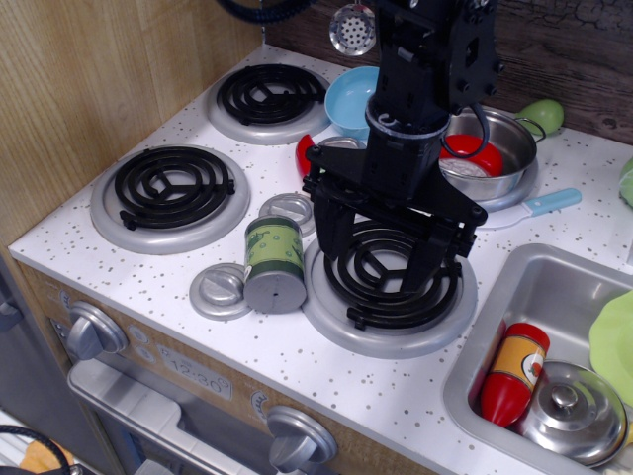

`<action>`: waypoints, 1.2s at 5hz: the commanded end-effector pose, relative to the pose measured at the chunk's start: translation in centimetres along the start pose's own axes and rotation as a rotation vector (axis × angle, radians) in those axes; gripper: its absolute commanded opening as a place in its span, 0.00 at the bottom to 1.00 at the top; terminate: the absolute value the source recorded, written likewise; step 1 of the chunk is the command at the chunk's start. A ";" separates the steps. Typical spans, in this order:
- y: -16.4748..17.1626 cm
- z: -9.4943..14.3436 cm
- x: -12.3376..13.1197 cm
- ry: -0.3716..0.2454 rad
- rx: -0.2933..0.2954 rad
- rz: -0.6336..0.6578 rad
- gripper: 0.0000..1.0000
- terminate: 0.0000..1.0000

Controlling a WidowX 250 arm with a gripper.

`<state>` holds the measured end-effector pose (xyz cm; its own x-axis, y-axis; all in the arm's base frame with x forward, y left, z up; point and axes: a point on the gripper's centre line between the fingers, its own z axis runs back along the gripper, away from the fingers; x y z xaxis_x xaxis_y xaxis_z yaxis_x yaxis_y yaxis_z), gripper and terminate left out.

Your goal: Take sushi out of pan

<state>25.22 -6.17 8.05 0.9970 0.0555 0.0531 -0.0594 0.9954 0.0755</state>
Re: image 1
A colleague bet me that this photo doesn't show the hanging metal strainer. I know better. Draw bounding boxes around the hanging metal strainer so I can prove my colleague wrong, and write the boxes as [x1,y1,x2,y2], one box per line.
[328,1,376,56]

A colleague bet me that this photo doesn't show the grey stove knob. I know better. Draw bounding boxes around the grey stove knob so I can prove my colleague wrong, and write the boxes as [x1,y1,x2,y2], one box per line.
[258,193,316,237]
[189,263,251,321]

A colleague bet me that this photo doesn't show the front left stove burner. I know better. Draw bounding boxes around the front left stove burner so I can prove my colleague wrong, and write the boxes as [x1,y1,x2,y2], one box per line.
[90,145,250,255]

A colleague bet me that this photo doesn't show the green toy vegetable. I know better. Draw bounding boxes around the green toy vegetable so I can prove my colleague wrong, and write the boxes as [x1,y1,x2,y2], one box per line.
[618,158,633,207]

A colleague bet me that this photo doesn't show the left oven knob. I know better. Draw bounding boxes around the left oven knob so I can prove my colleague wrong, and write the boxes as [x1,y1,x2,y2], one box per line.
[66,301,129,360]

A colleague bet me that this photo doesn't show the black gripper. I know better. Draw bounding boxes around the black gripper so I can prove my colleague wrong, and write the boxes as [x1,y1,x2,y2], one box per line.
[304,114,487,293]

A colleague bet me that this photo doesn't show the black cable loop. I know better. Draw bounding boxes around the black cable loop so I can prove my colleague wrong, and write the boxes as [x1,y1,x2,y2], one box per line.
[0,424,95,475]

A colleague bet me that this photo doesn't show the steel sink basin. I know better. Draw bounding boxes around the steel sink basin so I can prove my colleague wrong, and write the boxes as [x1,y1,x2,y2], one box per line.
[443,244,632,474]

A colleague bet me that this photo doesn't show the green label toy can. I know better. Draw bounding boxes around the green label toy can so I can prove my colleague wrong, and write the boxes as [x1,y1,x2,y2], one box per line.
[243,215,307,314]

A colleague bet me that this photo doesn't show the green toy pear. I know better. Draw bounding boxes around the green toy pear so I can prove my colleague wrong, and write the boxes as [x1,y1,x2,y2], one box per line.
[515,99,565,136]

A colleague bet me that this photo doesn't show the stove burner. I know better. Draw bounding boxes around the stove burner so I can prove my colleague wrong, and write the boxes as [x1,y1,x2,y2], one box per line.
[90,145,250,255]
[303,221,478,359]
[207,64,330,145]

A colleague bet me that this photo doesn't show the light blue bowl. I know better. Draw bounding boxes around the light blue bowl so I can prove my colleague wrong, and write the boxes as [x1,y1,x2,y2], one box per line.
[325,66,379,141]

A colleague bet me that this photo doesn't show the red toy ketchup bottle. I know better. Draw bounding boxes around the red toy ketchup bottle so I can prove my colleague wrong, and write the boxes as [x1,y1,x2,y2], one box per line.
[480,323,550,428]

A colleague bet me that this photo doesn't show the back grey stove knob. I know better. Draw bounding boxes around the back grey stove knob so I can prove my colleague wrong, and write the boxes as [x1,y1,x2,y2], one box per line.
[258,193,316,237]

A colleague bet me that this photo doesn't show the red toy dish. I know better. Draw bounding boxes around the red toy dish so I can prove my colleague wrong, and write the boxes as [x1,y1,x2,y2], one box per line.
[295,132,367,180]

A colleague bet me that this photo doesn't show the blue handled white spatula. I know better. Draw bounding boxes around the blue handled white spatula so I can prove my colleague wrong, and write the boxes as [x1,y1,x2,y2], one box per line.
[480,188,583,230]

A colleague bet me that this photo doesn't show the front grey stove knob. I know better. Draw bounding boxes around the front grey stove knob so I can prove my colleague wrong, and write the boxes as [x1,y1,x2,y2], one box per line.
[189,263,251,321]

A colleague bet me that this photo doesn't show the silver metal pan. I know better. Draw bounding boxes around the silver metal pan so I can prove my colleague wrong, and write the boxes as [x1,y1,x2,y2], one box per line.
[439,108,547,202]

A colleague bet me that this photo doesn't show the oven knob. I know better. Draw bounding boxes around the oven knob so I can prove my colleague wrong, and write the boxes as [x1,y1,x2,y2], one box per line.
[66,301,129,360]
[267,406,338,474]

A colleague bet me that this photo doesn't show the grey oven door handle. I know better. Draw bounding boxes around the grey oven door handle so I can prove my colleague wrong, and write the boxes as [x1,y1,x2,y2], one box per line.
[67,360,273,474]

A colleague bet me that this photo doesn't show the red toy sushi piece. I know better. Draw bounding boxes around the red toy sushi piece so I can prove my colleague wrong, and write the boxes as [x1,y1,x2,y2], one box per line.
[439,134,503,177]

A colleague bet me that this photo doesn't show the black coiled cable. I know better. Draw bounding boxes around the black coiled cable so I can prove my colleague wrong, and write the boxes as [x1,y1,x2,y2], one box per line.
[216,0,317,25]

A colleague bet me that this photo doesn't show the back left stove burner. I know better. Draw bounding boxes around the back left stove burner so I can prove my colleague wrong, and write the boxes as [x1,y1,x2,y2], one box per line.
[207,64,330,145]

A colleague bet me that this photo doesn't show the light green plate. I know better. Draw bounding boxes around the light green plate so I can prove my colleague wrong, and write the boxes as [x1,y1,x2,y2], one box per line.
[589,291,632,406]

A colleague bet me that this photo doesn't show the silver pot lid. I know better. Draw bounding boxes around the silver pot lid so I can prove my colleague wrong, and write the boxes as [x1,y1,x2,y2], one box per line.
[511,360,632,467]

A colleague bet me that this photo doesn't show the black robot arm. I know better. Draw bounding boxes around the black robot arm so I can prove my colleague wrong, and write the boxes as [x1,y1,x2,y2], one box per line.
[304,1,502,293]

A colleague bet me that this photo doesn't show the right oven knob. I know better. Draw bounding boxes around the right oven knob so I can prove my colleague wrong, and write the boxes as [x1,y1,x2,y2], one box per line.
[267,406,338,474]

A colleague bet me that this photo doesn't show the front right stove burner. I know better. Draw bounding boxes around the front right stove burner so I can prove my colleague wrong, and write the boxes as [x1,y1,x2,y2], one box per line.
[303,221,478,359]

